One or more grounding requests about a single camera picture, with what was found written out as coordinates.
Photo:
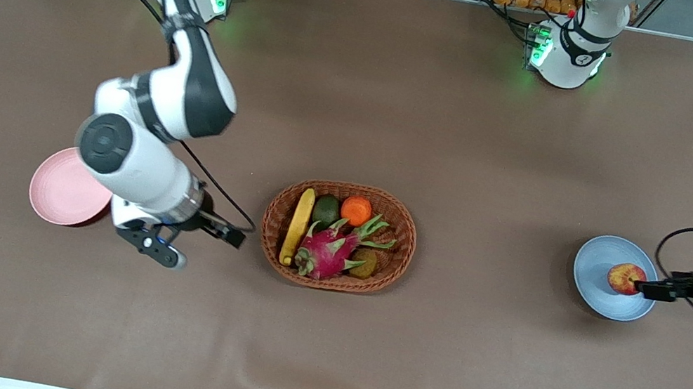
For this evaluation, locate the red apple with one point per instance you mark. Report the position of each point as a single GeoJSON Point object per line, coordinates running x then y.
{"type": "Point", "coordinates": [624, 279]}

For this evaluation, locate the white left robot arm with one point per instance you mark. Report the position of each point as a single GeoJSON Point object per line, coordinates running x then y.
{"type": "Point", "coordinates": [574, 56]}

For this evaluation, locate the brown wicker basket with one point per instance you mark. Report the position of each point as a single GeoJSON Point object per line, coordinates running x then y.
{"type": "Point", "coordinates": [278, 225]}

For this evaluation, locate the brown kiwi fruit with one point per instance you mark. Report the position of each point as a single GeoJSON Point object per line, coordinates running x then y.
{"type": "Point", "coordinates": [365, 265]}

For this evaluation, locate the pink plate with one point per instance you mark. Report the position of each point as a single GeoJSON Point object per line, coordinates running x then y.
{"type": "Point", "coordinates": [58, 193]}

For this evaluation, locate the orange fruit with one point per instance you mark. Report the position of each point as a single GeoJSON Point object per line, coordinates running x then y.
{"type": "Point", "coordinates": [356, 211]}

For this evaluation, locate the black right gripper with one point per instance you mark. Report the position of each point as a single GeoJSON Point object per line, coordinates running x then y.
{"type": "Point", "coordinates": [207, 214]}

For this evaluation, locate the light blue plate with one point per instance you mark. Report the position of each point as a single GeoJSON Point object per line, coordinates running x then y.
{"type": "Point", "coordinates": [595, 281]}

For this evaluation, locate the pink dragon fruit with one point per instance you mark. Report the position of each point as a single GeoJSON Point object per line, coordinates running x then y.
{"type": "Point", "coordinates": [326, 251]}

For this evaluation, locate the brown table cover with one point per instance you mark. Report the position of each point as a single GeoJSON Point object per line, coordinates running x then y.
{"type": "Point", "coordinates": [319, 347]}

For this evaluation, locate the yellow banana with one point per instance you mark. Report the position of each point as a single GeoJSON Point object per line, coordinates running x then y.
{"type": "Point", "coordinates": [298, 225]}

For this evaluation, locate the dark green avocado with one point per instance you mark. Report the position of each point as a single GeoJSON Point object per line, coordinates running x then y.
{"type": "Point", "coordinates": [327, 209]}

